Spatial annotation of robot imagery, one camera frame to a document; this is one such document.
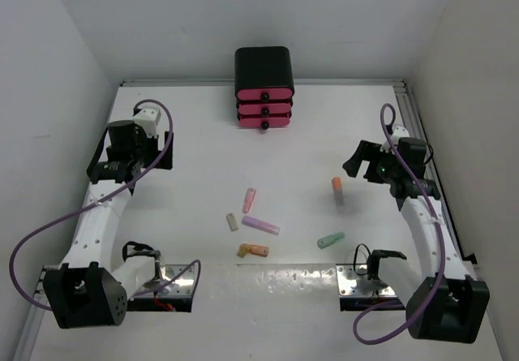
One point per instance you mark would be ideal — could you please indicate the metal base plate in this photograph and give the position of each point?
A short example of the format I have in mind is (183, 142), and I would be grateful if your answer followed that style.
(175, 282)
(355, 285)

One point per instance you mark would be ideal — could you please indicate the grey beige eraser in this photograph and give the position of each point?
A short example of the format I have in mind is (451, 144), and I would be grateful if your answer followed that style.
(233, 225)

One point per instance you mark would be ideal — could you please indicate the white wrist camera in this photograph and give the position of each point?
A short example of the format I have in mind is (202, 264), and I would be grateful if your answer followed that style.
(395, 133)
(148, 119)

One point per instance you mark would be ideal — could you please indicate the pink bottom drawer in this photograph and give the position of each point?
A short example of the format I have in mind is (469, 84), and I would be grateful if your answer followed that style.
(264, 123)

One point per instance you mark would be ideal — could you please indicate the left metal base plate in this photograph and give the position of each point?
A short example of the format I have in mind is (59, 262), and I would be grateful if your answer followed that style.
(175, 282)

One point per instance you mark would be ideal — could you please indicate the pink top drawer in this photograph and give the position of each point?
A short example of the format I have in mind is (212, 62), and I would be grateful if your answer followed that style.
(264, 94)

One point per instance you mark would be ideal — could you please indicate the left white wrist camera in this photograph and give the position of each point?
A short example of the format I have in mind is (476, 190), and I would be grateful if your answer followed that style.
(148, 119)

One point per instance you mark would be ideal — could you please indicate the green highlighter pen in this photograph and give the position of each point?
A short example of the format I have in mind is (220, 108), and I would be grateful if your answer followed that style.
(329, 240)

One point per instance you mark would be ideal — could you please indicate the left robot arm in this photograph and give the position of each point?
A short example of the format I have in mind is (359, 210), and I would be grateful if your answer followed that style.
(84, 291)

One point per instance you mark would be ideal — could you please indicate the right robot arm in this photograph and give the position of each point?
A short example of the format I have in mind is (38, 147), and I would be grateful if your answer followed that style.
(442, 301)

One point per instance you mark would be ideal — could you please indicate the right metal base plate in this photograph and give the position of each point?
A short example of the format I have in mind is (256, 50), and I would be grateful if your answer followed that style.
(355, 285)

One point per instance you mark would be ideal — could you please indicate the purple pink highlighter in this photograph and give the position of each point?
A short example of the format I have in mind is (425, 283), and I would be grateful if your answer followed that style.
(261, 225)

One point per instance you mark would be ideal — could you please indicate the pink highlighter pen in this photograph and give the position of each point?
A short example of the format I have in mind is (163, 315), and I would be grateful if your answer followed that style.
(248, 200)

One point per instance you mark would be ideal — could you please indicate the orange highlighter pen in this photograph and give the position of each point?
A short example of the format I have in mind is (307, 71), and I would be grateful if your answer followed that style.
(258, 250)

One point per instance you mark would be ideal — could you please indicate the black drawer cabinet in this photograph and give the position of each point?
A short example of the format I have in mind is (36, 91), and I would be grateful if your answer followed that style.
(263, 67)

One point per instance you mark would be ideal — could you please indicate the orange cap white highlighter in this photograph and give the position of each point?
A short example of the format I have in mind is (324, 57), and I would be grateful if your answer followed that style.
(338, 191)

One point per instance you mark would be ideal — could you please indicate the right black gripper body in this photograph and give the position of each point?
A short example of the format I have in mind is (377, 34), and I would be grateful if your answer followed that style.
(381, 166)

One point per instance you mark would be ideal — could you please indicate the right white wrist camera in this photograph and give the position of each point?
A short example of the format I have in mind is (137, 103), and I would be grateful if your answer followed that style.
(395, 133)

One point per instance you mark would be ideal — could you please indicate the pink drawer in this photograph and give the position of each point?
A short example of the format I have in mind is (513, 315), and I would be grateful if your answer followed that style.
(264, 94)
(264, 123)
(247, 108)

